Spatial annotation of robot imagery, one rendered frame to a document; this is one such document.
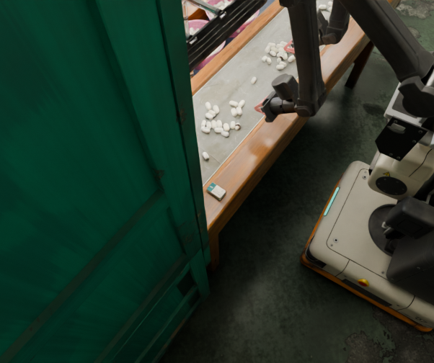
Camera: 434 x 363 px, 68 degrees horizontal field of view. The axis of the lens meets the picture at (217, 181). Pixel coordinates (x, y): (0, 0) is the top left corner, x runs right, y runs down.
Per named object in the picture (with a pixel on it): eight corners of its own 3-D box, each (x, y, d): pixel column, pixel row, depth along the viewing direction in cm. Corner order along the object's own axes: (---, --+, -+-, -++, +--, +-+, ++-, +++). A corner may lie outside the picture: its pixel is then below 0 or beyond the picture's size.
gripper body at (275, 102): (258, 108, 108) (275, 106, 102) (275, 89, 111) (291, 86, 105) (267, 123, 111) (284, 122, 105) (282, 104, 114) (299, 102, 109)
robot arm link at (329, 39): (337, 42, 116) (347, 28, 119) (324, 13, 110) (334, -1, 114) (310, 50, 126) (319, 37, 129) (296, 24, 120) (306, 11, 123)
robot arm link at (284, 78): (311, 117, 95) (326, 97, 98) (294, 86, 89) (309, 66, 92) (282, 118, 105) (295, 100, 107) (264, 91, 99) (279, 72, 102)
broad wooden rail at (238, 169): (396, 8, 187) (412, -25, 170) (202, 254, 120) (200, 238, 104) (376, 0, 190) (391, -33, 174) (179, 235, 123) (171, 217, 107)
